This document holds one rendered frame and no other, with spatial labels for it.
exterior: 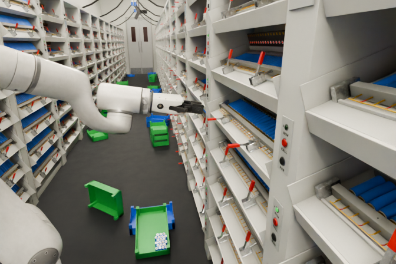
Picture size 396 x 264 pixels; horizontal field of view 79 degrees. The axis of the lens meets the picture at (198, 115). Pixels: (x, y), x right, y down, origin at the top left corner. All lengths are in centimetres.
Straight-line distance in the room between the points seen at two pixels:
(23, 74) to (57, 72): 7
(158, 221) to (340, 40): 155
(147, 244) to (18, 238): 106
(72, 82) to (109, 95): 14
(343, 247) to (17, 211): 68
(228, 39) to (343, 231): 86
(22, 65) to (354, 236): 71
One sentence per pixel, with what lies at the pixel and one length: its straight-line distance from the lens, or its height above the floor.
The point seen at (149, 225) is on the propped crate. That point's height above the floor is 7.
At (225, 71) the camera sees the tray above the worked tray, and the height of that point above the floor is 112.
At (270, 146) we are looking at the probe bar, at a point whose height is 94.
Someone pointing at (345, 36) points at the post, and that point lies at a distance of 50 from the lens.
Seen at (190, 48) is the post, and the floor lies 119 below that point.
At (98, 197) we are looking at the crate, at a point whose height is 6.
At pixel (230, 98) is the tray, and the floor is 97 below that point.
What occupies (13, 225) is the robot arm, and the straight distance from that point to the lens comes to 74.
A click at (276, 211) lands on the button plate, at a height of 85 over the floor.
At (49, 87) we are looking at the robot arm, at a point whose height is 112.
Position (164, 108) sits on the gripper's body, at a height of 103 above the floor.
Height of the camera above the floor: 122
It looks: 17 degrees down
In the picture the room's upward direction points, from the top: straight up
